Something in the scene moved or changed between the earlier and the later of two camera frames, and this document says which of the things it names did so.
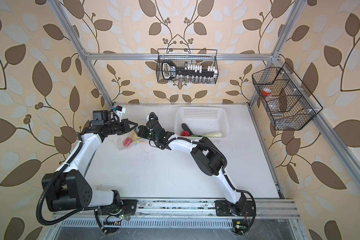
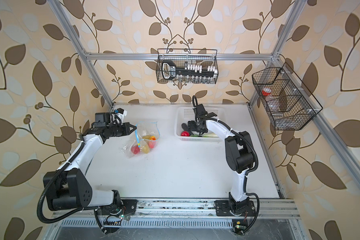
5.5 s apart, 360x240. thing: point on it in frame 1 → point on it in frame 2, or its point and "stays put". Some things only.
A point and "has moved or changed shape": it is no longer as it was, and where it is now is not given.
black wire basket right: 290,105 stays put
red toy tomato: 185,133 stays put
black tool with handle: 169,70 stays put
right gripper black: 143,130 → 191,128
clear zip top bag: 128,139 has moved or changed shape
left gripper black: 125,126 stays put
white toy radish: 213,134 stays put
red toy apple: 127,141 → 135,149
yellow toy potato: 133,136 → 145,148
